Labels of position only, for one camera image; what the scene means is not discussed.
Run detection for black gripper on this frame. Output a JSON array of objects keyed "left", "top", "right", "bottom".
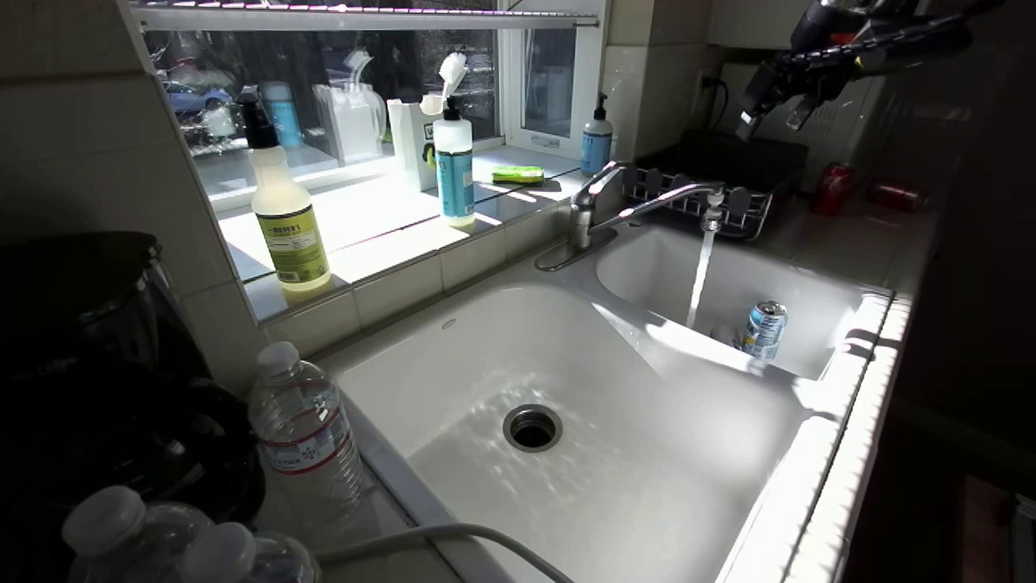
[{"left": 734, "top": 30, "right": 883, "bottom": 142}]

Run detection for chrome tap spout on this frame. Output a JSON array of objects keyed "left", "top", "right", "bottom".
[{"left": 589, "top": 173, "right": 729, "bottom": 239}]

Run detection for chrome tap handle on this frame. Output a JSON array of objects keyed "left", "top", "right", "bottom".
[{"left": 571, "top": 159, "right": 631, "bottom": 220}]

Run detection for chrome sink faucet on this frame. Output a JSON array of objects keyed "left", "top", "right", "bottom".
[{"left": 532, "top": 202, "right": 610, "bottom": 270}]

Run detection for red round object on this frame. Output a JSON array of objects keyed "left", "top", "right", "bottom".
[{"left": 811, "top": 159, "right": 860, "bottom": 218}]

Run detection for red oblong object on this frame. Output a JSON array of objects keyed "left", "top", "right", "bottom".
[{"left": 869, "top": 177, "right": 925, "bottom": 212}]

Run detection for small blue soap dispenser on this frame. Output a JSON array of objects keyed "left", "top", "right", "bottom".
[{"left": 581, "top": 89, "right": 615, "bottom": 177}]

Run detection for blue drink can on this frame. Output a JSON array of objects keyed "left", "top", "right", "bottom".
[{"left": 743, "top": 296, "right": 790, "bottom": 367}]

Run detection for green scrub sponge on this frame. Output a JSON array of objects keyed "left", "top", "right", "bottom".
[{"left": 489, "top": 161, "right": 549, "bottom": 190}]

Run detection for white dish brush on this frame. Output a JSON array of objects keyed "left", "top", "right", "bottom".
[{"left": 417, "top": 47, "right": 474, "bottom": 119}]

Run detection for soap pump bottle blue label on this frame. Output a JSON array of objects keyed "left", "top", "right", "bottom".
[{"left": 431, "top": 92, "right": 479, "bottom": 232}]

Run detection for white double sink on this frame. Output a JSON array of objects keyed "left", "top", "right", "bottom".
[{"left": 317, "top": 220, "right": 916, "bottom": 583}]

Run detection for spray bottle green label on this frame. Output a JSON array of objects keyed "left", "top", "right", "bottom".
[{"left": 237, "top": 92, "right": 338, "bottom": 305}]

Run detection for tall clear water bottle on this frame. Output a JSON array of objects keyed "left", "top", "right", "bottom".
[{"left": 246, "top": 337, "right": 368, "bottom": 520}]

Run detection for clear water bottle white cap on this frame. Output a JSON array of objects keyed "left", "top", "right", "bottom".
[
  {"left": 57, "top": 481, "right": 214, "bottom": 583},
  {"left": 174, "top": 518, "right": 325, "bottom": 583}
]

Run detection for black coffee maker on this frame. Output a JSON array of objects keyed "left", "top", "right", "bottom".
[{"left": 0, "top": 226, "right": 272, "bottom": 583}]

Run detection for black dish rack chrome wires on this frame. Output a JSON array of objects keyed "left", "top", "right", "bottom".
[{"left": 622, "top": 125, "right": 813, "bottom": 241}]

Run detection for white window frame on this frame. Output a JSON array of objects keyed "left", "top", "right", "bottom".
[{"left": 118, "top": 0, "right": 610, "bottom": 166}]

